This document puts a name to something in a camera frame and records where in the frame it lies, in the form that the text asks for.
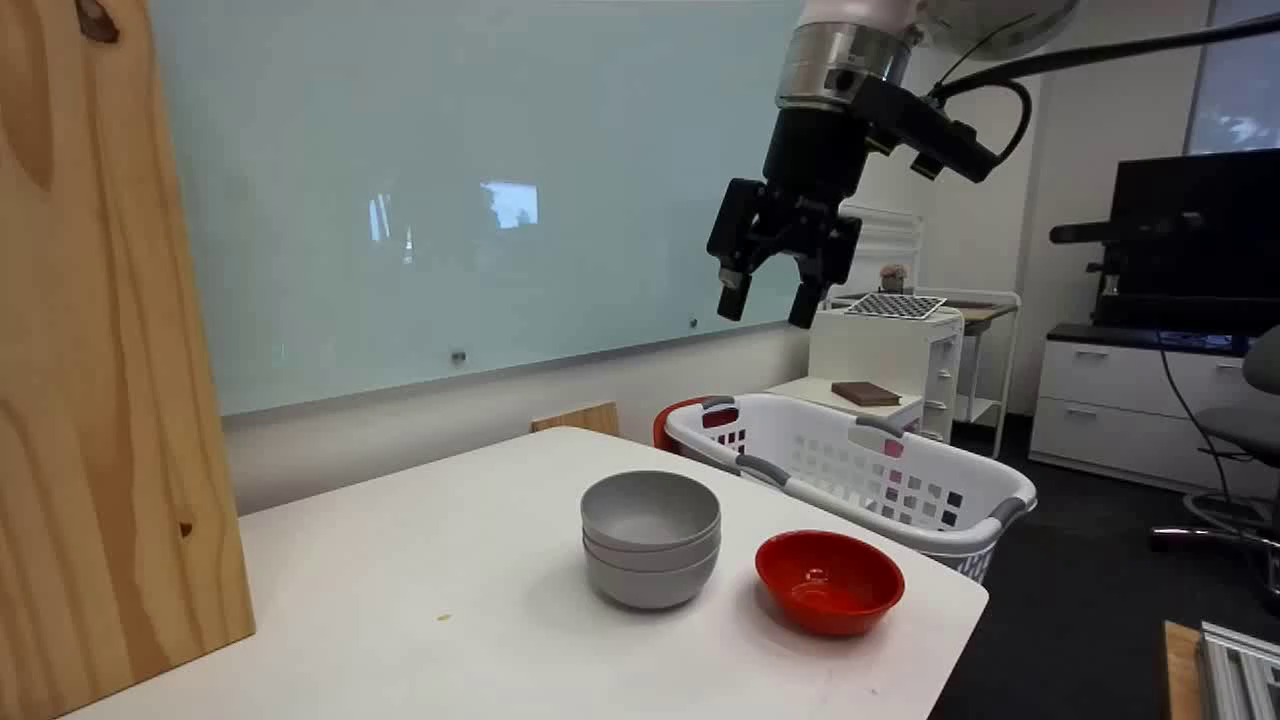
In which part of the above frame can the black monitor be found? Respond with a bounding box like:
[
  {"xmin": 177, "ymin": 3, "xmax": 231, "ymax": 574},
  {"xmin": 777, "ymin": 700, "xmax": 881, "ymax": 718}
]
[{"xmin": 1091, "ymin": 144, "xmax": 1280, "ymax": 345}]

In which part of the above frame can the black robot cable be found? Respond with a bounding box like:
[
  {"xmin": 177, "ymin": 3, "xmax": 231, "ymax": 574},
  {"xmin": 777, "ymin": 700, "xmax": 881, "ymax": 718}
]
[
  {"xmin": 927, "ymin": 14, "xmax": 1280, "ymax": 112},
  {"xmin": 932, "ymin": 14, "xmax": 1280, "ymax": 174}
]

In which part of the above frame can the white laundry basket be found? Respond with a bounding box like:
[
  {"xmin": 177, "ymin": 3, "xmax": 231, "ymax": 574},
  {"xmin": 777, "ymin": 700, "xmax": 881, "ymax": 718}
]
[{"xmin": 661, "ymin": 394, "xmax": 1040, "ymax": 590}]

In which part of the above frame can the white shelf cart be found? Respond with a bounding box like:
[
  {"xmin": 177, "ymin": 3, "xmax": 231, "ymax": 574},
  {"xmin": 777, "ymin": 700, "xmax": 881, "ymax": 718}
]
[{"xmin": 764, "ymin": 292, "xmax": 969, "ymax": 443}]

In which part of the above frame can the black camera on mount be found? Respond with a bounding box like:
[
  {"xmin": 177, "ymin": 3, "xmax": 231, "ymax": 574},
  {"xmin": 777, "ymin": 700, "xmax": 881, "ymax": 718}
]
[{"xmin": 1047, "ymin": 208, "xmax": 1211, "ymax": 248}]

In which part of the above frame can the white side table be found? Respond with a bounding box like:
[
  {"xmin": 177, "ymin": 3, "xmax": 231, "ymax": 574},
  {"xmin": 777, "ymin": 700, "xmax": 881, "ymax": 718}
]
[{"xmin": 937, "ymin": 289, "xmax": 1026, "ymax": 460}]

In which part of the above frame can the window pane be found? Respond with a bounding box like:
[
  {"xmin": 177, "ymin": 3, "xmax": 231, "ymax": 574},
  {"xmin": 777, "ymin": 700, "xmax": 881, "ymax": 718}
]
[{"xmin": 1183, "ymin": 0, "xmax": 1280, "ymax": 158}]

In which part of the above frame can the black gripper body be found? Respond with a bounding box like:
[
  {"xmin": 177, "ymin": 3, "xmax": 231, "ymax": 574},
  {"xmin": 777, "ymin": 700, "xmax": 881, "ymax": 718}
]
[{"xmin": 703, "ymin": 104, "xmax": 871, "ymax": 292}]

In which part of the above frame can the brown flat object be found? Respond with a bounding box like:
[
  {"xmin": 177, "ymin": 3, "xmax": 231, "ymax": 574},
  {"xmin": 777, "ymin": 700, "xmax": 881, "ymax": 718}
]
[{"xmin": 830, "ymin": 378, "xmax": 903, "ymax": 412}]

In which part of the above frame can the plywood board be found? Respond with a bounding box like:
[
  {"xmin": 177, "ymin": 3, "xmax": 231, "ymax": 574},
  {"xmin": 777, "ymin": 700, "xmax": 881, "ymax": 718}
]
[{"xmin": 0, "ymin": 0, "xmax": 259, "ymax": 720}]

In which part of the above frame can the glass whiteboard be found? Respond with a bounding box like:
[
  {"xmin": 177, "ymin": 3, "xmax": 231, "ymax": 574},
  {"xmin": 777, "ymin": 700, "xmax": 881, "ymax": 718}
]
[{"xmin": 144, "ymin": 0, "xmax": 844, "ymax": 422}]

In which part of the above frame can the brown cardboard piece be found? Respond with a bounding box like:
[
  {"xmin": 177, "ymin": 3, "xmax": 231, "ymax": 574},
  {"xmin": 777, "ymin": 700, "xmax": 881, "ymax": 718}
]
[{"xmin": 527, "ymin": 400, "xmax": 624, "ymax": 440}]

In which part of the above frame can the red round object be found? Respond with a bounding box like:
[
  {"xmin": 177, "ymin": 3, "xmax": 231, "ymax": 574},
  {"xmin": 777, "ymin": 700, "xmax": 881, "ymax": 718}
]
[{"xmin": 647, "ymin": 394, "xmax": 707, "ymax": 458}]

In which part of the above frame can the grey office chair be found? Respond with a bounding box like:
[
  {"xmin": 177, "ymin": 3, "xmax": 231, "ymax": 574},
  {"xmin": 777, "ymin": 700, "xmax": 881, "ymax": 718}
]
[{"xmin": 1154, "ymin": 326, "xmax": 1280, "ymax": 565}]

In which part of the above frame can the aluminium rail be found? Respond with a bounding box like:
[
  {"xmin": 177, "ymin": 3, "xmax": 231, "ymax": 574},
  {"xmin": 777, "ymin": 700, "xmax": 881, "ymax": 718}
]
[{"xmin": 1196, "ymin": 618, "xmax": 1280, "ymax": 720}]

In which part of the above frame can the checkerboard calibration sheet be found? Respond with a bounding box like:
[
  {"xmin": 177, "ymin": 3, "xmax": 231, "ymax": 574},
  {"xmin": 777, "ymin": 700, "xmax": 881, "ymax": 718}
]
[{"xmin": 844, "ymin": 289, "xmax": 954, "ymax": 326}]

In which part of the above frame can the white drawer cabinet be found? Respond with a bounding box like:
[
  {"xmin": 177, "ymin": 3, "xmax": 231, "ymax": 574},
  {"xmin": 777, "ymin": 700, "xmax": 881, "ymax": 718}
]
[{"xmin": 1030, "ymin": 319, "xmax": 1280, "ymax": 505}]

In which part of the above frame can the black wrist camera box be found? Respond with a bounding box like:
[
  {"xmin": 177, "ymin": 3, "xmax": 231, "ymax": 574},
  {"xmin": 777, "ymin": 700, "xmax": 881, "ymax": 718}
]
[{"xmin": 859, "ymin": 77, "xmax": 1003, "ymax": 187}]

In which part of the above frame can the red bowl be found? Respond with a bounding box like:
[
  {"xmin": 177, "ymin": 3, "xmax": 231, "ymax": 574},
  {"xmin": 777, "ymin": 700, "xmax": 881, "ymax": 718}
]
[{"xmin": 752, "ymin": 530, "xmax": 908, "ymax": 639}]

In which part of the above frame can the wooden plank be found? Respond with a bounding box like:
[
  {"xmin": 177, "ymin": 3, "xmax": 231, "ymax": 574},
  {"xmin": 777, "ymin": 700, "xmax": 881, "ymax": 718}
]
[{"xmin": 1161, "ymin": 618, "xmax": 1211, "ymax": 720}]

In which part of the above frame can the white slatted wall panel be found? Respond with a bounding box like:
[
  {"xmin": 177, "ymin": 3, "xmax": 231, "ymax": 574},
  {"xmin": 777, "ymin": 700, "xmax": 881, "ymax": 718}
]
[{"xmin": 852, "ymin": 205, "xmax": 932, "ymax": 292}]

